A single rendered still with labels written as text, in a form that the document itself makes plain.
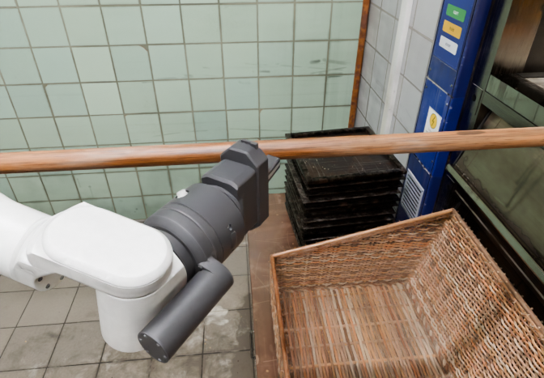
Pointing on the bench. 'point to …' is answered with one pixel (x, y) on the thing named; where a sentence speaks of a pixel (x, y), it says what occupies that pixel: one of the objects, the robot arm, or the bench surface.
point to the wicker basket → (400, 306)
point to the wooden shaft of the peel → (401, 145)
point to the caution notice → (432, 121)
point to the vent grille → (411, 195)
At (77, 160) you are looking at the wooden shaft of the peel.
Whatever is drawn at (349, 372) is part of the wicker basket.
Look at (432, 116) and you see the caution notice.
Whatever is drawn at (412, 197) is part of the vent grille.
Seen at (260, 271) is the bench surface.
